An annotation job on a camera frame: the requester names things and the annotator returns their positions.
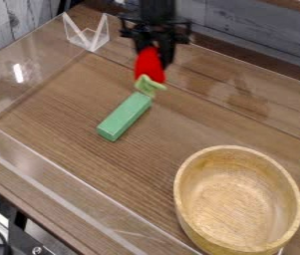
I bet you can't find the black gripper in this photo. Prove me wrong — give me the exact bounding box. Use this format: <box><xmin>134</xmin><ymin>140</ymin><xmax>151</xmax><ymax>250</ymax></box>
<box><xmin>119</xmin><ymin>0</ymin><xmax>191</xmax><ymax>69</ymax></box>

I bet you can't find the red plush strawberry toy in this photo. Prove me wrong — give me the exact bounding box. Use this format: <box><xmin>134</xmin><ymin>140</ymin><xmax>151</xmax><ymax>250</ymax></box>
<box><xmin>132</xmin><ymin>46</ymin><xmax>167</xmax><ymax>100</ymax></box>

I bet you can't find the green rectangular block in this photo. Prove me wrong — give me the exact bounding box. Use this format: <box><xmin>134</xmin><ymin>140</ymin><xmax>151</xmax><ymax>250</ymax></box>
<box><xmin>96</xmin><ymin>93</ymin><xmax>151</xmax><ymax>141</ymax></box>

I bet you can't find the wooden bowl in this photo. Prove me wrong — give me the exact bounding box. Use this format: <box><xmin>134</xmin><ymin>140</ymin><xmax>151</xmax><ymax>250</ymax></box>
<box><xmin>172</xmin><ymin>145</ymin><xmax>300</xmax><ymax>255</ymax></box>

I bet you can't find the clear acrylic tray enclosure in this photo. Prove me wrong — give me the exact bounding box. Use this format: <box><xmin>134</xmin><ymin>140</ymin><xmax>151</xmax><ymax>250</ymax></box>
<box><xmin>0</xmin><ymin>11</ymin><xmax>300</xmax><ymax>255</ymax></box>

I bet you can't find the black metal bracket with bolt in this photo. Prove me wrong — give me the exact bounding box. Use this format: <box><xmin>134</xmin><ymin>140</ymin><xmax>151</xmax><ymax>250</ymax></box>
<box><xmin>8</xmin><ymin>211</ymin><xmax>55</xmax><ymax>255</ymax></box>

